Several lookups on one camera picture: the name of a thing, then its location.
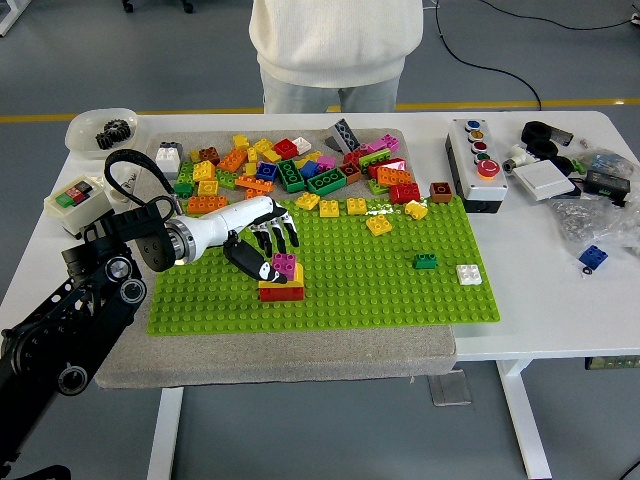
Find white push-button control box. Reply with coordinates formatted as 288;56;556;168
444;117;511;215

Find clear bag of blue parts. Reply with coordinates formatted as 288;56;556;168
574;148;640;176

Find black clamp with metal plate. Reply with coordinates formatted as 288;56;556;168
520;120;575;147

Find lime green long brick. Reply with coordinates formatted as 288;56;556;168
358;148;394;173

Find black power adapter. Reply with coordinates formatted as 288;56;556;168
583;169;632;207

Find grey floor plate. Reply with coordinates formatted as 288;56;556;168
427;370;474;407

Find magenta square brick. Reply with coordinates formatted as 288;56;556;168
272;252;297;280

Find white and grey brick stack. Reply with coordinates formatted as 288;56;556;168
155;141;184;179

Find black chair base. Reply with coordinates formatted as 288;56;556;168
122;0;195;15

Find white wall switch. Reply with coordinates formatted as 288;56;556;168
512;160;577;203

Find red rounded brick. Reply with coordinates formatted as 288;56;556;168
388;182;421;205

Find white pipe fitting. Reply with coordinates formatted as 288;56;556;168
502;143;541;175

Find black floor cable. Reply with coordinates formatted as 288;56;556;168
479;0;640;32
433;0;544;112

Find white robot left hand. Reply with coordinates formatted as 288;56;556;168
191;195;301;286

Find green studded baseplate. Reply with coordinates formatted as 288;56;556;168
146;193;502;337

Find red stepped brick stack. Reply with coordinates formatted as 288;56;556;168
258;285;306;303

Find white switch box green red buttons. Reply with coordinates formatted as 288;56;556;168
43;177;116;239

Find person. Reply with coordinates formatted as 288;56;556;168
248;0;424;115

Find clear bag of screws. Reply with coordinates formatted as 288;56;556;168
547;192;640;261

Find pink long brick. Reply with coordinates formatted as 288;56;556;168
366;133;401;155

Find white furniture frame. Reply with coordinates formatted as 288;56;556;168
0;0;32;37

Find orange flat long brick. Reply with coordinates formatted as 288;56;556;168
234;174;275;194

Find green long upturned brick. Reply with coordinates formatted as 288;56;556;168
305;168;347;196
277;159;306;194

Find white plastic bowl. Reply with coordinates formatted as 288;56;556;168
64;108;140;160

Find grey long brick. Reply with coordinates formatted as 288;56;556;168
324;118;362;155

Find table height control panel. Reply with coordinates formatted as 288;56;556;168
584;354;640;371

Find grey-brown mat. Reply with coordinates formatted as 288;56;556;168
88;128;459;390

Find white table leg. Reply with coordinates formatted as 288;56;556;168
495;358;554;480
147;387;185;480

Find red glossy sloped brick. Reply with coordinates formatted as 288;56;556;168
367;157;409;176

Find yellow curved brick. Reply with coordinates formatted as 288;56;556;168
258;262;305;290

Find black corrugated cable conduit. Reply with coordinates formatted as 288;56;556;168
0;464;71;480

